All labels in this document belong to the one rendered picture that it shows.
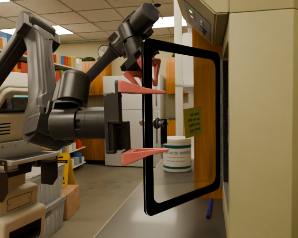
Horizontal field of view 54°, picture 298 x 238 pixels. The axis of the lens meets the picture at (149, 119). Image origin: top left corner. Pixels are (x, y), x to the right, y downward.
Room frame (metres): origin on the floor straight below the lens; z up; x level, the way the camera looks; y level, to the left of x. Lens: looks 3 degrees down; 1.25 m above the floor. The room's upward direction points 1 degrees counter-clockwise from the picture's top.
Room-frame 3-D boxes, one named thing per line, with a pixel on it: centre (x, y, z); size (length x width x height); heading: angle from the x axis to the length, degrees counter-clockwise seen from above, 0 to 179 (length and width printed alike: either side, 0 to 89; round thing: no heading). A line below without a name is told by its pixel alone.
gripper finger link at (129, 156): (0.50, 0.01, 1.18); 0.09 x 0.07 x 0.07; 79
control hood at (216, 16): (0.71, -0.13, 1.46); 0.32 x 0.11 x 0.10; 168
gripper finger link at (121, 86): (0.50, 0.02, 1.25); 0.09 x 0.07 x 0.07; 79
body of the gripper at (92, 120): (0.51, 0.09, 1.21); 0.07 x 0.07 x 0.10; 79
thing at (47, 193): (2.67, 1.11, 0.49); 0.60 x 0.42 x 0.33; 168
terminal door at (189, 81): (0.74, -0.10, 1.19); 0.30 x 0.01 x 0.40; 135
